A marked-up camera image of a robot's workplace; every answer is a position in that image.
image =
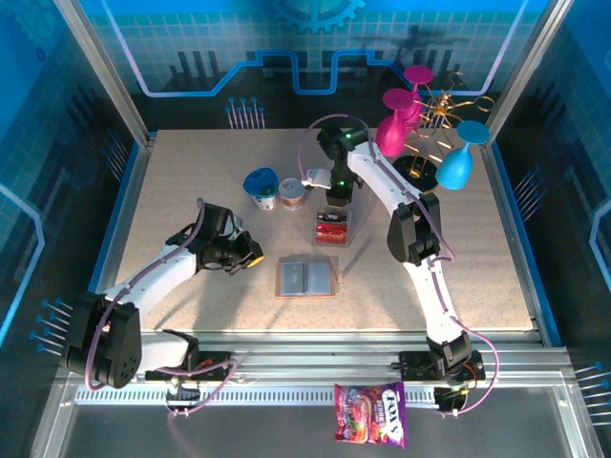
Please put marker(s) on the brown leather card holder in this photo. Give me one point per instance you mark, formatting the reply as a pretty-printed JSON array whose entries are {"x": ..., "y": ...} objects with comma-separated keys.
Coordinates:
[{"x": 319, "y": 279}]

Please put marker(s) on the white cup with blue lid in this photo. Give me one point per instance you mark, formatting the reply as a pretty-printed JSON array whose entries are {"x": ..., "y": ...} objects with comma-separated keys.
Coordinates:
[{"x": 260, "y": 183}]

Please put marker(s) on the purple candy bag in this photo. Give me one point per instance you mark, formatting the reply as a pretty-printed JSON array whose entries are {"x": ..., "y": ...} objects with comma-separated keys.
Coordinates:
[{"x": 370, "y": 415}]

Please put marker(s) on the aluminium front frame rail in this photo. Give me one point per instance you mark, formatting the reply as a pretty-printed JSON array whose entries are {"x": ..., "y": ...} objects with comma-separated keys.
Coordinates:
[{"x": 310, "y": 353}]

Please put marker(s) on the clear acrylic card box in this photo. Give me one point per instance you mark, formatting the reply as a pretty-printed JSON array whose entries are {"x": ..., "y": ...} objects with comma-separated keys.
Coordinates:
[{"x": 349, "y": 228}]

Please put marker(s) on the black VIP card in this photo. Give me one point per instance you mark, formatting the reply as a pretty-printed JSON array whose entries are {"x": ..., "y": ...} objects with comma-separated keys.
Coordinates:
[{"x": 331, "y": 217}]

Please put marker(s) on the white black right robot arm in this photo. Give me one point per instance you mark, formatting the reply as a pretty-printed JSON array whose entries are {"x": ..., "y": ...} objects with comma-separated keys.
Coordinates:
[{"x": 410, "y": 229}]

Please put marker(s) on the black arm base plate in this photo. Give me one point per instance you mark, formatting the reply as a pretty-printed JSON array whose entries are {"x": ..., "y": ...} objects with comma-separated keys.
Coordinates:
[
  {"x": 413, "y": 359},
  {"x": 212, "y": 357}
]

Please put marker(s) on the silver VIP card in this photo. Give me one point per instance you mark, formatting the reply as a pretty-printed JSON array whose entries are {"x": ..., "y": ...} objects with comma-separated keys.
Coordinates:
[{"x": 292, "y": 279}]

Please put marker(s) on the orange can with white lid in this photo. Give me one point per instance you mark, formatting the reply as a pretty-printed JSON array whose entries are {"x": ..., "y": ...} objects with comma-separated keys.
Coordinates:
[{"x": 288, "y": 198}]

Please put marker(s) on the blue wine glass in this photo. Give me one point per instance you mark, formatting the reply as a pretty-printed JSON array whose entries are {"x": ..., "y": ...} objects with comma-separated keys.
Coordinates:
[{"x": 456, "y": 169}]

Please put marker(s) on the aluminium frame post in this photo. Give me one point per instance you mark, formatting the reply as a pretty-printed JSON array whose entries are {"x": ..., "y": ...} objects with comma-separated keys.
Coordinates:
[
  {"x": 523, "y": 71},
  {"x": 106, "y": 71}
]

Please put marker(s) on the large magenta wine glass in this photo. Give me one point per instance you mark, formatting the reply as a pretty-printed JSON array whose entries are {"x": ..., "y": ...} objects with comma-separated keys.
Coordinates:
[{"x": 391, "y": 136}]

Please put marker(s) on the small controller board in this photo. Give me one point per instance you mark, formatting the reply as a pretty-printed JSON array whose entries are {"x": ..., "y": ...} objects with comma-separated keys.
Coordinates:
[
  {"x": 183, "y": 395},
  {"x": 448, "y": 401}
]

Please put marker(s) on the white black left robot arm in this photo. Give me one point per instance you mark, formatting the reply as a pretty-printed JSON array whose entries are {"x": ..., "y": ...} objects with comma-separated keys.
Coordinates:
[{"x": 143, "y": 281}]

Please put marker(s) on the small magenta wine glass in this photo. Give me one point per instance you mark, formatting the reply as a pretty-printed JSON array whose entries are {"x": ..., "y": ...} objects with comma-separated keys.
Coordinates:
[{"x": 419, "y": 75}]

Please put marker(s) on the aluminium table side rail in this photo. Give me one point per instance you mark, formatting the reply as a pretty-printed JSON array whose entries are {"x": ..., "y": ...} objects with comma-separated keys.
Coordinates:
[
  {"x": 133, "y": 191},
  {"x": 502, "y": 191}
]

